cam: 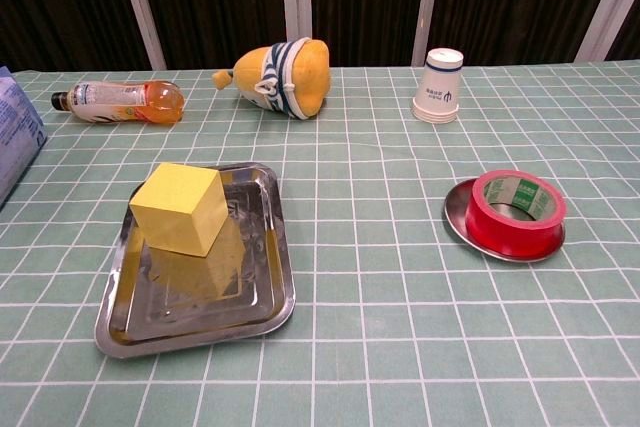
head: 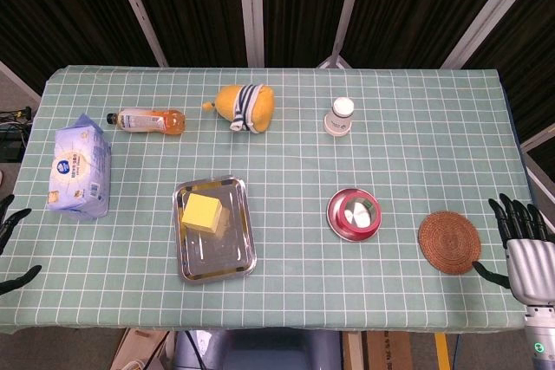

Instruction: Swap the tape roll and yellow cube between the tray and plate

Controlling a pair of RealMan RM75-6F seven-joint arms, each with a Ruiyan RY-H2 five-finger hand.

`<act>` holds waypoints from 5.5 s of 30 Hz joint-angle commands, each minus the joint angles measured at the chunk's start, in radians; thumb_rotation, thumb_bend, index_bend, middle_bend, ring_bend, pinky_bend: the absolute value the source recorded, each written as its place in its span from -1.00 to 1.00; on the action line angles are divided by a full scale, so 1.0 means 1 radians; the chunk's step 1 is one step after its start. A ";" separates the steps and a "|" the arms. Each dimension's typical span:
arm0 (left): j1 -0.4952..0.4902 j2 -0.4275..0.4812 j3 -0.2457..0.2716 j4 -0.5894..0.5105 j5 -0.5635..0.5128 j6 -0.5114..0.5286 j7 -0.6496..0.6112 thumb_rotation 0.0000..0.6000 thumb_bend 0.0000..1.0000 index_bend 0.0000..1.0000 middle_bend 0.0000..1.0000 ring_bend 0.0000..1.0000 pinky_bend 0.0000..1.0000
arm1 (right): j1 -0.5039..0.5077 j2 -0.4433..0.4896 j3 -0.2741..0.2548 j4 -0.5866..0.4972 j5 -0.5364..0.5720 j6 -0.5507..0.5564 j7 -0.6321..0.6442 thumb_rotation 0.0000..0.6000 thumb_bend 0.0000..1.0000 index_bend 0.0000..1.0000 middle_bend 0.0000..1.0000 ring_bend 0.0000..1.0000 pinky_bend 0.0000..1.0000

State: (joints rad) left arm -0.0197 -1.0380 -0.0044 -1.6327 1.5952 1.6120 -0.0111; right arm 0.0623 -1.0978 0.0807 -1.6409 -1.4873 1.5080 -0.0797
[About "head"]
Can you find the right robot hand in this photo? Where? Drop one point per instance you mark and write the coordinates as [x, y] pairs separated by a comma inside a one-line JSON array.
[[531, 266]]

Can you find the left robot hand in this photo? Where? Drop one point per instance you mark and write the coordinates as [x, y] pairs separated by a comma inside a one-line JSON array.
[[8, 222]]

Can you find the yellow foam cube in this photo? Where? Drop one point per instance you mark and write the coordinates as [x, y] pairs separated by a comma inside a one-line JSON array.
[[201, 213]]

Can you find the red tape roll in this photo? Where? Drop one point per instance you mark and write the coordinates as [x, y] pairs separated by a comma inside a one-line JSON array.
[[337, 209]]

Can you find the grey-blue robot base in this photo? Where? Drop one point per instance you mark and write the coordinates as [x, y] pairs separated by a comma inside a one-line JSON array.
[[260, 350]]

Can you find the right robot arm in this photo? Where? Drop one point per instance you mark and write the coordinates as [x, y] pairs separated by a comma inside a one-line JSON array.
[[539, 335]]

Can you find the round woven coaster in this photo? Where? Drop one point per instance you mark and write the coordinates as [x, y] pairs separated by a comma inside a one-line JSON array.
[[450, 242]]

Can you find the blue tissue pack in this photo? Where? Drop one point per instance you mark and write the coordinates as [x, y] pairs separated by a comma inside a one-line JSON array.
[[82, 170]]

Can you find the cardboard box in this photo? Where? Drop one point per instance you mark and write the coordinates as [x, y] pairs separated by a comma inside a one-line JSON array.
[[139, 346], [386, 350]]

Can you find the orange drink bottle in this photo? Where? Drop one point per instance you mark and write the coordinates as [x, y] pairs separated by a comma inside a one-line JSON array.
[[149, 121]]

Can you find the round steel plate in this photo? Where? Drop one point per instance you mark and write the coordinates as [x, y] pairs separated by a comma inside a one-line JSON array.
[[353, 235]]

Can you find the rectangular steel tray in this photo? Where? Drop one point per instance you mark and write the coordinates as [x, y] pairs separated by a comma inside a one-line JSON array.
[[221, 257]]

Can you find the white small bottle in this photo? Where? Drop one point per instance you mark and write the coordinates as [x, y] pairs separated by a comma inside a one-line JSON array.
[[339, 121]]

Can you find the green checked tablecloth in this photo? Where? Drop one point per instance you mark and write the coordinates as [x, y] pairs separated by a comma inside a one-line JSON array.
[[303, 162]]

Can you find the yellow plush toy striped shirt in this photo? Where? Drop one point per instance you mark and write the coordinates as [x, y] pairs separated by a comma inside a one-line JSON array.
[[260, 110]]

